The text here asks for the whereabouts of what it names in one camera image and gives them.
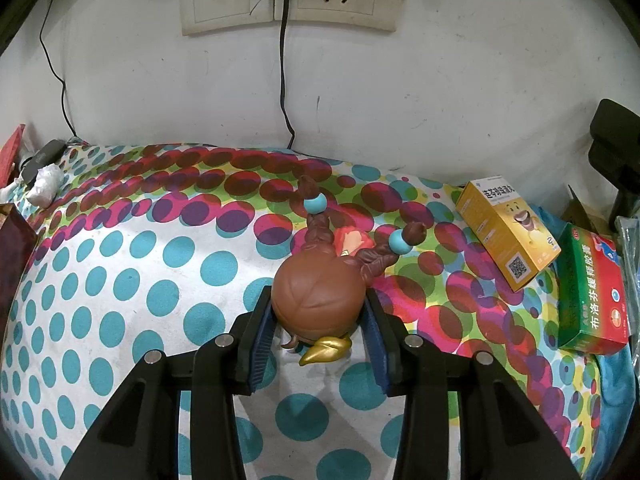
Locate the red paper bag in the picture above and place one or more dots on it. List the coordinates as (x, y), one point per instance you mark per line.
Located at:
(9, 153)

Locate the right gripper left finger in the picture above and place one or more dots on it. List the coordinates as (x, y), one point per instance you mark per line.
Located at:
(254, 332)

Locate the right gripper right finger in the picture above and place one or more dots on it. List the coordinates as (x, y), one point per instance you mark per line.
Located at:
(383, 334)

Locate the brown braided doll figurine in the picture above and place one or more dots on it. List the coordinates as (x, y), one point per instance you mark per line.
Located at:
(317, 294)

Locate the orange medicine box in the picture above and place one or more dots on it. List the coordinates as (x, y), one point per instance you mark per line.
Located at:
(512, 233)

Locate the red green medicine box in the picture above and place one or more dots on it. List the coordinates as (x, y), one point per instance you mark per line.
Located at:
(592, 304)

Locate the black set-top box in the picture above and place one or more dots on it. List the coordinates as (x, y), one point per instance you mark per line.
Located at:
(47, 155)

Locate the polka dot bed cloth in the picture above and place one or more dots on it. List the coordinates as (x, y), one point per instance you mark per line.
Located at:
(164, 246)

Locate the white crumpled tissue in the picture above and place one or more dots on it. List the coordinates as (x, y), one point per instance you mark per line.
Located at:
(48, 182)

